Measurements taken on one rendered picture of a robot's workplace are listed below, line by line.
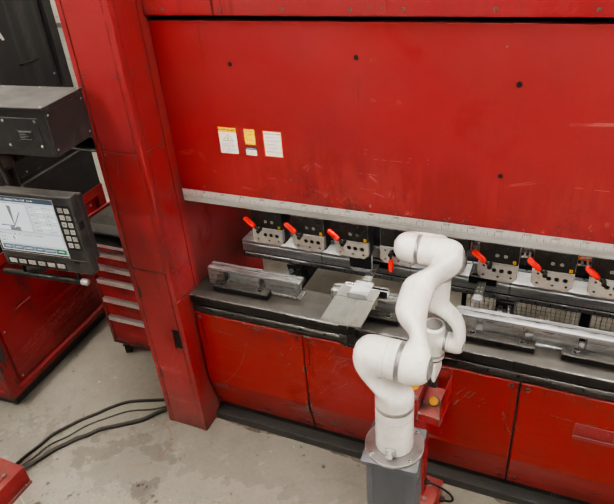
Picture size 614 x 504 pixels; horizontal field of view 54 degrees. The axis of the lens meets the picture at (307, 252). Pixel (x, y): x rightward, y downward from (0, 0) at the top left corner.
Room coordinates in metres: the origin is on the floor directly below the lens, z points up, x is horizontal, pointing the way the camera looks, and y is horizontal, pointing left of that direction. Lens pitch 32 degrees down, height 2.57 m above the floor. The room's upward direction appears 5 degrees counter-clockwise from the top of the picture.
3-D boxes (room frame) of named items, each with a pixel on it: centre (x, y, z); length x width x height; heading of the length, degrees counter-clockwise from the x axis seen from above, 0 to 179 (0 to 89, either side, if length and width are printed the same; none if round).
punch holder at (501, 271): (1.96, -0.75, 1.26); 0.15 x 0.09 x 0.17; 64
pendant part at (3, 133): (2.35, 1.09, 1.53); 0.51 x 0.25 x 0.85; 69
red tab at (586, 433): (1.63, -1.09, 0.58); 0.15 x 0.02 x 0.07; 64
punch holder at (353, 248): (2.22, -0.21, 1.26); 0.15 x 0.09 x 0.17; 64
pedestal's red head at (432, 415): (1.79, -0.42, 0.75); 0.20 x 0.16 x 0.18; 60
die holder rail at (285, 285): (2.45, 0.26, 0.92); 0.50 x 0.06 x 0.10; 64
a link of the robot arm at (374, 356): (1.33, -0.20, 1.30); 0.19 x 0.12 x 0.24; 62
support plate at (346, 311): (2.08, -0.17, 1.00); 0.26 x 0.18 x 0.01; 154
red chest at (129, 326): (3.18, 0.97, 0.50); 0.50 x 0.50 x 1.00; 64
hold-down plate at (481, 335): (1.90, -0.75, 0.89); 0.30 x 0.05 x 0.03; 64
